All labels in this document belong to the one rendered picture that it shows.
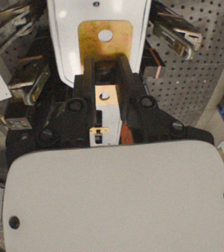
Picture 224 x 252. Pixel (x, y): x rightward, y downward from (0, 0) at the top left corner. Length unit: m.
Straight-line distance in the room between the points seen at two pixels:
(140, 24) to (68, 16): 0.16
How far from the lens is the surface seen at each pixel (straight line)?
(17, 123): 0.44
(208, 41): 0.91
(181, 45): 0.33
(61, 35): 0.39
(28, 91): 0.38
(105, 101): 0.16
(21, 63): 0.49
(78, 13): 0.37
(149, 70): 0.48
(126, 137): 0.98
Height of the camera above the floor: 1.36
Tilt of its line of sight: 35 degrees down
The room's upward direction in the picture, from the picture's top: 173 degrees clockwise
